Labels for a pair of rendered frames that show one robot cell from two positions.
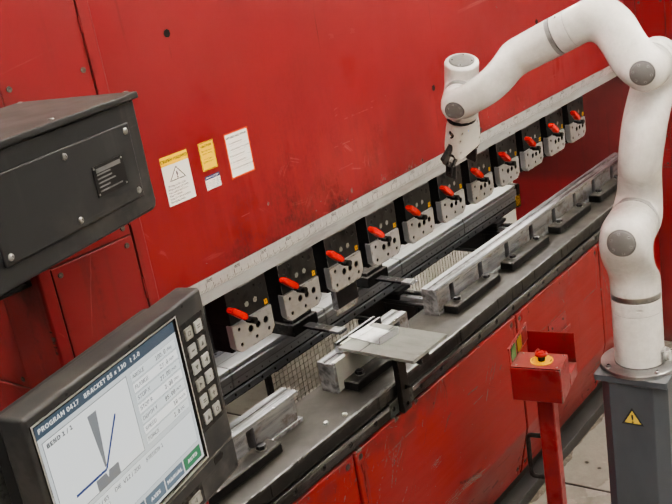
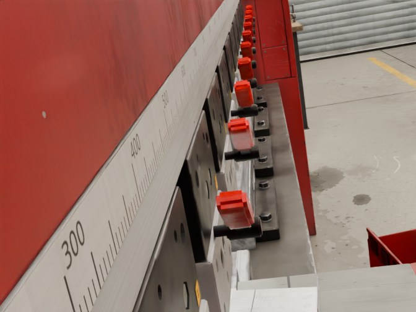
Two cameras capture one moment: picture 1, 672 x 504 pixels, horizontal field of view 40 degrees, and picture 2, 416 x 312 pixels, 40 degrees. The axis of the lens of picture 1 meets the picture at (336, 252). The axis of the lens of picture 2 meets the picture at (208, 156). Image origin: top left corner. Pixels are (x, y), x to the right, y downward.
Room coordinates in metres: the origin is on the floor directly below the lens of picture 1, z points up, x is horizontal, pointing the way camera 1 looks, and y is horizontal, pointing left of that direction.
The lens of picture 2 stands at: (1.95, 0.37, 1.47)
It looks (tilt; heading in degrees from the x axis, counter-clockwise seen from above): 18 degrees down; 327
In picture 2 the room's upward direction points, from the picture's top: 10 degrees counter-clockwise
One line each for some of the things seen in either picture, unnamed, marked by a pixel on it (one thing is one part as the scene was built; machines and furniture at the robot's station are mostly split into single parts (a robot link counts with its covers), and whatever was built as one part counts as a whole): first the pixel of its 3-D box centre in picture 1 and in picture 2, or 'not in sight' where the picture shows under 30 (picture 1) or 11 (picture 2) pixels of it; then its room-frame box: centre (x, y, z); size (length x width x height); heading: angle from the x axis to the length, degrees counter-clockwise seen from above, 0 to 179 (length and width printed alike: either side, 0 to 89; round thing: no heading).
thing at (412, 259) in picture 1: (353, 292); not in sight; (3.05, -0.04, 0.93); 2.30 x 0.14 x 0.10; 139
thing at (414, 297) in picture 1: (373, 300); not in sight; (3.25, -0.11, 0.81); 0.64 x 0.08 x 0.14; 49
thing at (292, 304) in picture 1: (289, 282); (171, 221); (2.38, 0.14, 1.26); 0.15 x 0.09 x 0.17; 139
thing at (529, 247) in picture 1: (525, 252); (263, 155); (3.27, -0.70, 0.89); 0.30 x 0.05 x 0.03; 139
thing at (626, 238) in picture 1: (630, 254); not in sight; (2.04, -0.69, 1.30); 0.19 x 0.12 x 0.24; 149
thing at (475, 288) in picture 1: (472, 292); (265, 207); (2.97, -0.44, 0.89); 0.30 x 0.05 x 0.03; 139
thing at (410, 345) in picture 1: (392, 342); (329, 308); (2.45, -0.12, 1.00); 0.26 x 0.18 x 0.01; 49
